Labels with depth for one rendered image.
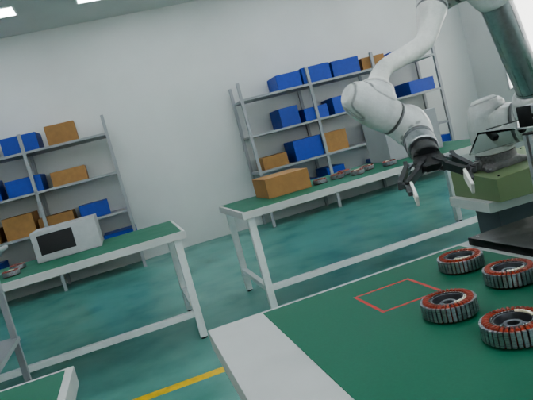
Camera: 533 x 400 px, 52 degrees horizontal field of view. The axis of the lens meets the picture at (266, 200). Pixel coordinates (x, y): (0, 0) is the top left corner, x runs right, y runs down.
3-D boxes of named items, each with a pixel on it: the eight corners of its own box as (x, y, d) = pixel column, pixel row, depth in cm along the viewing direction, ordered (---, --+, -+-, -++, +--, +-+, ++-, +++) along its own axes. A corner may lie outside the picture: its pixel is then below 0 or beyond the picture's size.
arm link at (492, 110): (481, 148, 230) (469, 98, 226) (526, 140, 218) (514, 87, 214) (467, 159, 218) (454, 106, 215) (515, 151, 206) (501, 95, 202)
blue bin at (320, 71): (295, 89, 794) (292, 74, 792) (322, 82, 803) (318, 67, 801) (304, 84, 753) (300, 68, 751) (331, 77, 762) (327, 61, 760)
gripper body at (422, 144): (439, 156, 154) (449, 175, 146) (409, 164, 155) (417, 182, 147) (437, 134, 149) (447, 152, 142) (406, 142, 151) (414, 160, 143)
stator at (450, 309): (412, 322, 112) (408, 305, 112) (440, 301, 119) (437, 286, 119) (462, 327, 103) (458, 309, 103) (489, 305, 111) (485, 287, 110)
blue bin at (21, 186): (16, 197, 702) (11, 182, 700) (49, 188, 711) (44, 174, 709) (9, 198, 661) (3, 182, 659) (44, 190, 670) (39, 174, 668)
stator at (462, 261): (435, 267, 144) (432, 253, 144) (478, 257, 143) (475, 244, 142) (444, 278, 133) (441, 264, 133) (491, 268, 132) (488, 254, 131)
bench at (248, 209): (241, 291, 463) (218, 206, 454) (460, 218, 516) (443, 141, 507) (270, 317, 376) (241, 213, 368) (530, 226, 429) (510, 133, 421)
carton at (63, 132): (51, 148, 710) (46, 129, 707) (80, 141, 719) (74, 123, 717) (48, 146, 672) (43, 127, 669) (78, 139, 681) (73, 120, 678)
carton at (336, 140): (316, 154, 806) (312, 136, 803) (338, 148, 815) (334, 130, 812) (326, 153, 767) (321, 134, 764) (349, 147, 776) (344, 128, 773)
